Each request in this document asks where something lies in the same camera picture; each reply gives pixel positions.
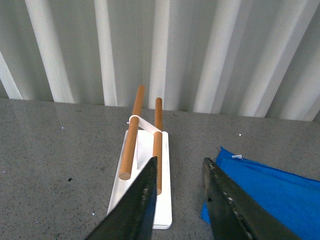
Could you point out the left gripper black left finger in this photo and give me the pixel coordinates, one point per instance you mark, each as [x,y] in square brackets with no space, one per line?
[133,216]

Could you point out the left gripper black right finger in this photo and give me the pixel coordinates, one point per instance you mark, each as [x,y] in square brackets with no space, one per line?
[233,214]

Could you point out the blue microfiber cloth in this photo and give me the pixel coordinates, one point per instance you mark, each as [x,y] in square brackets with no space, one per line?
[291,199]

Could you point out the left wooden rack rod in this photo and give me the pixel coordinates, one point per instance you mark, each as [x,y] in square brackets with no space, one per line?
[125,170]

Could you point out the wooden rack rod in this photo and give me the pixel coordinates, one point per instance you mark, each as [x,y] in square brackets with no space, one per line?
[125,170]
[158,142]

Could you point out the right wooden rack rod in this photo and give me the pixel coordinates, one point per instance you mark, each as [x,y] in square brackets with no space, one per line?
[158,142]

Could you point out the white pleated curtain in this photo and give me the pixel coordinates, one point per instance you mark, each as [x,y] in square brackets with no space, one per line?
[254,58]

